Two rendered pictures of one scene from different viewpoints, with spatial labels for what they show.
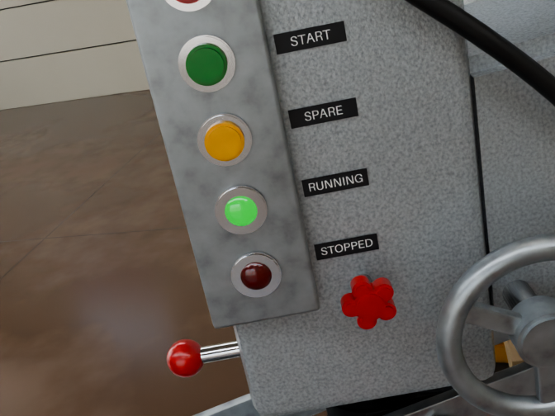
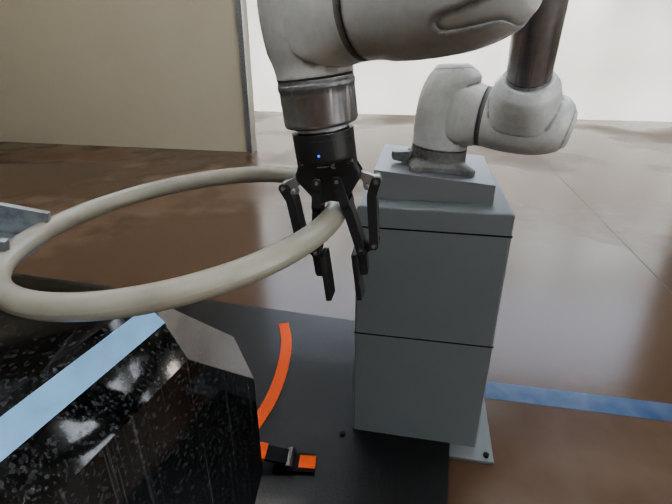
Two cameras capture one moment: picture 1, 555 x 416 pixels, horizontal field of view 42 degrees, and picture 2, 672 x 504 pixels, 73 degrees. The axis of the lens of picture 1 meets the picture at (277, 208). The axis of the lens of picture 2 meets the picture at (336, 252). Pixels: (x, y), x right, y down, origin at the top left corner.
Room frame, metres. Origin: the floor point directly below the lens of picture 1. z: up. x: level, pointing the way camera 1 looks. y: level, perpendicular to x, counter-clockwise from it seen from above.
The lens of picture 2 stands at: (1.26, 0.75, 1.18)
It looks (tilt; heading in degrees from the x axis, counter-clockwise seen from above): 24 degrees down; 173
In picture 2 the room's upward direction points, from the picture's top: straight up
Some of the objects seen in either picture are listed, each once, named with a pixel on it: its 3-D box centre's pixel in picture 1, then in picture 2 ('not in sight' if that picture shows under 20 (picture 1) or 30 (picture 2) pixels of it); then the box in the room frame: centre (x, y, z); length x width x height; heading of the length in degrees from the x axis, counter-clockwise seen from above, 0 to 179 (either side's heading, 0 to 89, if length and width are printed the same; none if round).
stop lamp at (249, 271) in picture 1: (256, 274); not in sight; (0.46, 0.02, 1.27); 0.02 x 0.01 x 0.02; 87
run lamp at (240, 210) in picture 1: (240, 210); not in sight; (0.46, 0.02, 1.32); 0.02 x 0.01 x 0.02; 87
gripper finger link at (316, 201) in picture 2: not in sight; (318, 215); (0.69, 0.79, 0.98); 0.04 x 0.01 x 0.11; 162
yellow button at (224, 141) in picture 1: (224, 140); not in sight; (0.46, 0.02, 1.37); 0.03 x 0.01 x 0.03; 87
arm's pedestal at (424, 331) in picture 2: not in sight; (423, 304); (0.00, 1.19, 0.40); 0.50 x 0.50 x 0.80; 72
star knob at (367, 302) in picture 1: (364, 292); not in sight; (0.46, -0.05, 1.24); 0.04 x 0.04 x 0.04; 87
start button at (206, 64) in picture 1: (206, 63); not in sight; (0.46, 0.02, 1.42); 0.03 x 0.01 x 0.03; 87
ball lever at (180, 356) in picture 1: (211, 353); not in sight; (0.52, 0.08, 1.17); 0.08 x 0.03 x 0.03; 87
